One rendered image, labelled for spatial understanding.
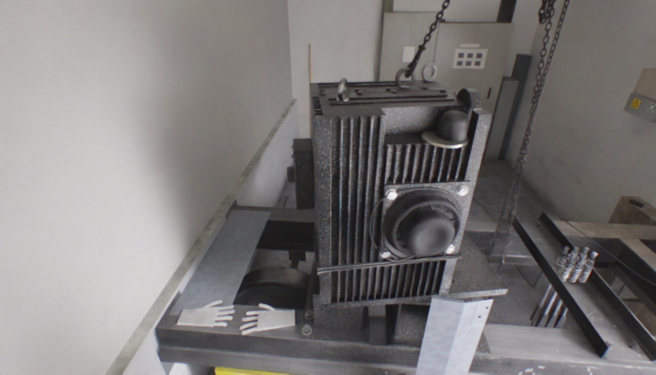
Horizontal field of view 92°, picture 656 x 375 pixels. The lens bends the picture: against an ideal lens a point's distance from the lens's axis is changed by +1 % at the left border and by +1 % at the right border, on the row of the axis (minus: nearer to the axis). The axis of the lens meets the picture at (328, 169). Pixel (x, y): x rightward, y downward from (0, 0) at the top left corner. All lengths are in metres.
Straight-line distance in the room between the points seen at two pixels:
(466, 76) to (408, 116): 3.23
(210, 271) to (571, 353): 1.62
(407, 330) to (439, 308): 0.39
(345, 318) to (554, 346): 0.84
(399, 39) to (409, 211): 3.15
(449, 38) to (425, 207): 3.22
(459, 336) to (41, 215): 1.32
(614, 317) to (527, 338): 0.44
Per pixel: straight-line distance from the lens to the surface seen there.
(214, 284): 1.75
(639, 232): 2.69
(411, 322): 1.56
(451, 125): 0.98
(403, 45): 4.00
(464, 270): 1.50
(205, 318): 1.62
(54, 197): 1.21
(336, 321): 1.46
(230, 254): 1.88
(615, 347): 1.85
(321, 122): 0.86
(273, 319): 1.54
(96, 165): 1.31
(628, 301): 2.95
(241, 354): 1.78
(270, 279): 1.76
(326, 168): 0.92
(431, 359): 1.38
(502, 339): 1.65
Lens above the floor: 1.89
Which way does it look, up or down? 28 degrees down
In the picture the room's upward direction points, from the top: straight up
